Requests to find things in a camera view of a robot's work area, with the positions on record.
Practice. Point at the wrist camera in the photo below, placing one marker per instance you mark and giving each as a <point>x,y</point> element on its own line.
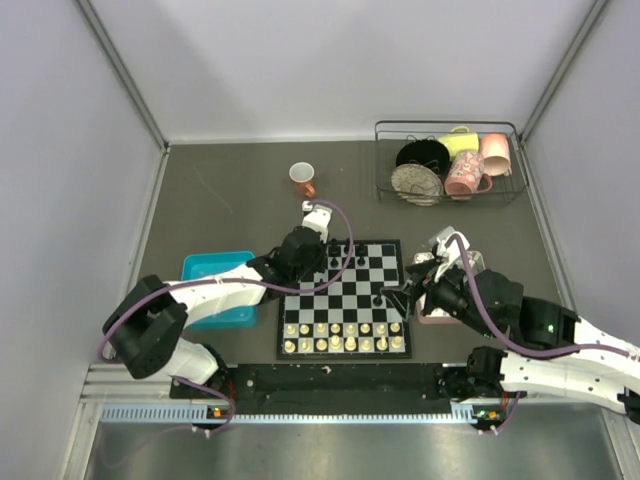
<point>316,218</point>
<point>448,246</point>

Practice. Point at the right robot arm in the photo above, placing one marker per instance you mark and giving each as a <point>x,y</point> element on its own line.
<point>546,348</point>

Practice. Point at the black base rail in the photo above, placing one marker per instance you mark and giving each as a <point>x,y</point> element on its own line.
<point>358,389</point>

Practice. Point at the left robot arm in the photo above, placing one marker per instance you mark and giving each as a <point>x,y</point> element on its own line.
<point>145,330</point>

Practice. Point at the pink marbled cup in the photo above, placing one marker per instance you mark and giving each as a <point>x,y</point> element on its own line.
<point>495,149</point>

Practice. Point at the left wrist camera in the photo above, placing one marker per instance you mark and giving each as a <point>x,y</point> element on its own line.
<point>316,218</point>

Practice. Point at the chess board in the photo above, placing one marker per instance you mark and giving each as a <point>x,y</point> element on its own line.
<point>345,295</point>

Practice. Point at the blue plastic tray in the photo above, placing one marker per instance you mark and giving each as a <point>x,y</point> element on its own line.
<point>197,266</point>

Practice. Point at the black bowl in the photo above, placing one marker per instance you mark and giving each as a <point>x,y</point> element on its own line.
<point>429,153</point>

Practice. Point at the orange mug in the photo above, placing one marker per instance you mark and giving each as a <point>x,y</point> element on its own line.
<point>302,176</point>

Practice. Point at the pink floral mug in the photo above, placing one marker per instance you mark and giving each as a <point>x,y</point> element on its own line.
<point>467,176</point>

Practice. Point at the pink metal tray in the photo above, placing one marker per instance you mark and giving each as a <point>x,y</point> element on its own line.
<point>439,316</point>

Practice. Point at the wire dish rack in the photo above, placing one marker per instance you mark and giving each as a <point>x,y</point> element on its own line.
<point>392,135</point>

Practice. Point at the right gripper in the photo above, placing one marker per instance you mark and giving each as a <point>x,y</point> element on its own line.
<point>422,279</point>

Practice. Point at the patterned plate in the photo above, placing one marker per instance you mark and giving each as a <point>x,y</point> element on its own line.
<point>416,182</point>

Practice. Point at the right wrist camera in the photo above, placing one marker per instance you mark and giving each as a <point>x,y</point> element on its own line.
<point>448,246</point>

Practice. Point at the yellow mug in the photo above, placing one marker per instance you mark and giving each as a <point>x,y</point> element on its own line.
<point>459,139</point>

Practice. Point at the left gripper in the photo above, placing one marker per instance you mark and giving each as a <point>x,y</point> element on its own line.
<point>317,267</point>

